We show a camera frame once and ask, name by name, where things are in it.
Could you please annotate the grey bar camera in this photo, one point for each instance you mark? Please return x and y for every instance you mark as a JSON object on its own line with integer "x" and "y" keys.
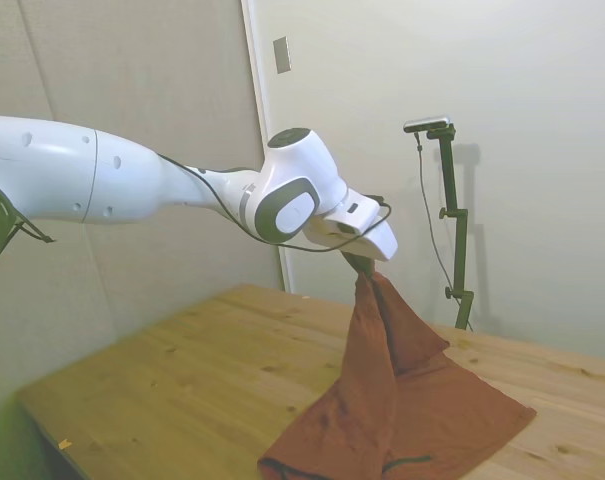
{"x": 427, "y": 124}

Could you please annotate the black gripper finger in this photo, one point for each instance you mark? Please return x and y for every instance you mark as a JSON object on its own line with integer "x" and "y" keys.
{"x": 367, "y": 266}
{"x": 351, "y": 260}

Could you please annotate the dark olive camera stand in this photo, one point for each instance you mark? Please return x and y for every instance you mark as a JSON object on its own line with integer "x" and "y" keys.
{"x": 451, "y": 175}

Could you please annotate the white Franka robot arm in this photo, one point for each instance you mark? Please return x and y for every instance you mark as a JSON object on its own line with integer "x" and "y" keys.
{"x": 107, "y": 175}

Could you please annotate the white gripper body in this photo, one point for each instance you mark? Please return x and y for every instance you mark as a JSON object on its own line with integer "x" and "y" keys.
{"x": 382, "y": 245}

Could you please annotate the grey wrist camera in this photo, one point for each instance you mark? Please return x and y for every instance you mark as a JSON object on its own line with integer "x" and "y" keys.
{"x": 349, "y": 230}

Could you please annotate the small tape scrap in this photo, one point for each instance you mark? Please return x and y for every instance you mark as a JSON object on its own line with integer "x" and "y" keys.
{"x": 64, "y": 443}

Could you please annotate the white vertical door frame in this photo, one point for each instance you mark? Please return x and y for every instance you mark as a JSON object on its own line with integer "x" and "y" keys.
{"x": 262, "y": 125}

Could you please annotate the rust brown shorts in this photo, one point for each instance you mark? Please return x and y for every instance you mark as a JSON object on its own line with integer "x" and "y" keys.
{"x": 372, "y": 400}

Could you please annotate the grey wall switch plate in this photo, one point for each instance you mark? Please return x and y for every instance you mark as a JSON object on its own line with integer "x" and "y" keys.
{"x": 282, "y": 55}

